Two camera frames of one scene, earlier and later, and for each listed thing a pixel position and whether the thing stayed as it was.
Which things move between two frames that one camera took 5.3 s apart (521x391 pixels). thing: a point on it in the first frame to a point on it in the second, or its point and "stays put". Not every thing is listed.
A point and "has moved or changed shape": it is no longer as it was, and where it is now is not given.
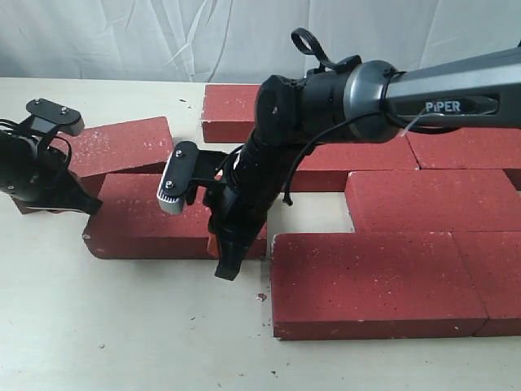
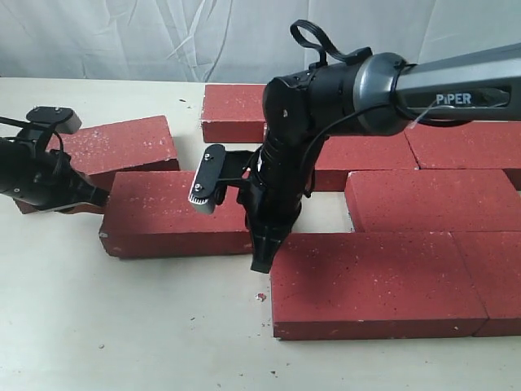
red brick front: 132,223 has moved or changed shape
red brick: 468,148 stays put
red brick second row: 326,168 stays put
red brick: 494,261 stays put
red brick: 100,150 stays put
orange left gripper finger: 89,204 to 100,196
